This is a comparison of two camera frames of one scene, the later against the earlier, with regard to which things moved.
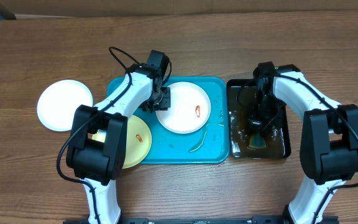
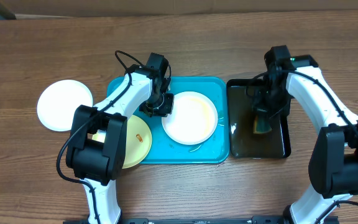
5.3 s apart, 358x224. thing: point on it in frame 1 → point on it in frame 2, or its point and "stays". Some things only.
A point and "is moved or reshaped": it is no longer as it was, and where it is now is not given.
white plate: x=58 y=102 stays
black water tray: x=253 y=132 stays
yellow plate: x=138 y=142 stays
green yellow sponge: x=257 y=141 is moved or reshaped
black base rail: x=209 y=220 stays
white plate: x=190 y=109 is moved or reshaped
